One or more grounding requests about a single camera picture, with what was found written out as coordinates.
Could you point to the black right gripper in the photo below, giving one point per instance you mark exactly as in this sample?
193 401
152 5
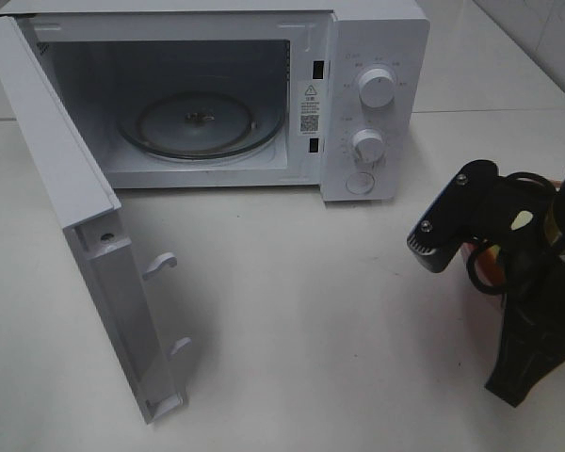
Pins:
532 342

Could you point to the white microwave oven body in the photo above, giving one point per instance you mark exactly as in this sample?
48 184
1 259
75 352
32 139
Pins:
279 162

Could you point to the pink round plate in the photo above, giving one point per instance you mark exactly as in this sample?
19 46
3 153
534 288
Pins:
466 250

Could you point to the lower white timer knob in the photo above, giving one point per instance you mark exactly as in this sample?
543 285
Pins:
368 146

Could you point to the upper white power knob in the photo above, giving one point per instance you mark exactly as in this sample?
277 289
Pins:
377 86

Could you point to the round door release button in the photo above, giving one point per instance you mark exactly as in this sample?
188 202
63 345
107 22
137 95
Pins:
360 183

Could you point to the white microwave door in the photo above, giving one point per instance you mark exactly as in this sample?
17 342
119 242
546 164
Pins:
75 226

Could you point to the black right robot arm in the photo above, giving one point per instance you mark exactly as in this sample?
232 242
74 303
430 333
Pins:
516 224

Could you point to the white bread sandwich with lettuce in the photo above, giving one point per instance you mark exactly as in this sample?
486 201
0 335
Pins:
487 267

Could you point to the glass microwave turntable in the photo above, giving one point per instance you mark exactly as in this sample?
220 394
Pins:
202 125

